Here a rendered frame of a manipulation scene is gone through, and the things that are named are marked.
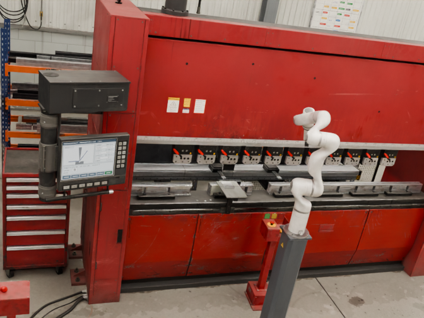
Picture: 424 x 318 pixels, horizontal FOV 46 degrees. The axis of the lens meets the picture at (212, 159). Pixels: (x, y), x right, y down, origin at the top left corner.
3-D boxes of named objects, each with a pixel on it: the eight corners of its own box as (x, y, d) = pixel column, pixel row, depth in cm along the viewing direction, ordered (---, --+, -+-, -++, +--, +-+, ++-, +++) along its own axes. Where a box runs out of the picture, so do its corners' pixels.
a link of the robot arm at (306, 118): (304, 127, 341) (293, 127, 371) (327, 122, 342) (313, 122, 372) (301, 114, 340) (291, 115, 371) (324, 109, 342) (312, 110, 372)
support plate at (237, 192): (226, 198, 393) (226, 197, 393) (216, 182, 415) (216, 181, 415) (247, 197, 399) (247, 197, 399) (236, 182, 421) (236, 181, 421)
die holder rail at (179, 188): (130, 196, 394) (132, 185, 390) (129, 192, 399) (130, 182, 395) (190, 195, 411) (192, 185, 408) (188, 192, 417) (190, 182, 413)
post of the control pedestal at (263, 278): (258, 289, 434) (271, 238, 412) (256, 286, 439) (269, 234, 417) (264, 289, 435) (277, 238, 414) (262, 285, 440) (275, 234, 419)
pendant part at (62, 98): (44, 211, 313) (48, 82, 279) (33, 193, 331) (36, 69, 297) (119, 200, 340) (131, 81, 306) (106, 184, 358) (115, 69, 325)
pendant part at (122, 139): (58, 192, 310) (60, 139, 295) (53, 183, 319) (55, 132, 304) (125, 183, 334) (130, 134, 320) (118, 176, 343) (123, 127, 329)
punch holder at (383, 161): (380, 166, 461) (385, 149, 454) (375, 161, 468) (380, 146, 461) (393, 166, 466) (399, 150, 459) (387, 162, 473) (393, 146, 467)
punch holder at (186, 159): (172, 163, 391) (175, 144, 385) (170, 159, 398) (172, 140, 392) (190, 163, 396) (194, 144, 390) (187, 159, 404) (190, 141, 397)
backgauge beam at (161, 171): (131, 180, 417) (132, 169, 413) (129, 173, 429) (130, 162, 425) (359, 180, 497) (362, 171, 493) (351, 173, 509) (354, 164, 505)
